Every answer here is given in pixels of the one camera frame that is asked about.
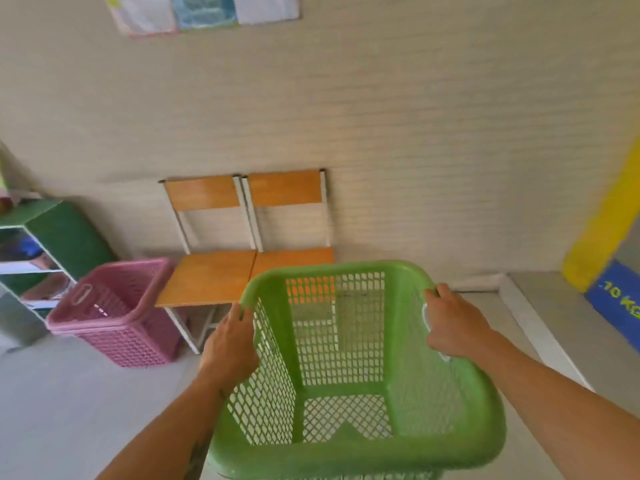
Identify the green plastic laundry basket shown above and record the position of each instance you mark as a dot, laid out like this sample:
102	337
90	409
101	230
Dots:
350	374

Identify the pink plastic laundry basket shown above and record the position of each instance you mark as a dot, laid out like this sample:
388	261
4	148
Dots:
117	314

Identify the blue paper poster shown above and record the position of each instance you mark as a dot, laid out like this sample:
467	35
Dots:
202	9

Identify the person's left thumb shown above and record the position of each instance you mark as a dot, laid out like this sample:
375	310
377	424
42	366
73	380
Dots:
233	314

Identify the person's right forearm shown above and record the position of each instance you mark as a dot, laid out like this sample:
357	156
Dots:
560	409

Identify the yellow and blue machine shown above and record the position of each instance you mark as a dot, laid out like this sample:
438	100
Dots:
610	254

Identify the person's left hand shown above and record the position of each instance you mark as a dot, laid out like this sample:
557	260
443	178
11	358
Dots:
227	347

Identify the wooden chair with white frame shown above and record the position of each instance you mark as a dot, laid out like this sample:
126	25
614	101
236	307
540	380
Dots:
210	254
292	229

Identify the white paper poster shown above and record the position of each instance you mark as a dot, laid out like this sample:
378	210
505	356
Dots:
267	7

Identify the person's right hand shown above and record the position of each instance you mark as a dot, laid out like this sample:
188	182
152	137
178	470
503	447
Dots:
457	327

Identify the person's right thumb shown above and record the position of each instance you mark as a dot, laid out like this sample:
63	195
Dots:
431	300

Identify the green shelf unit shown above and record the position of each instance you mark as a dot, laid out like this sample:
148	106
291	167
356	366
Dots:
40	254

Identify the paper poster with pink border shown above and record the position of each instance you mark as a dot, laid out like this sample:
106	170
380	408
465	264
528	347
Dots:
140	14

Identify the person's left forearm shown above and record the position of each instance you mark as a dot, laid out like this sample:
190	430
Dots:
165	434

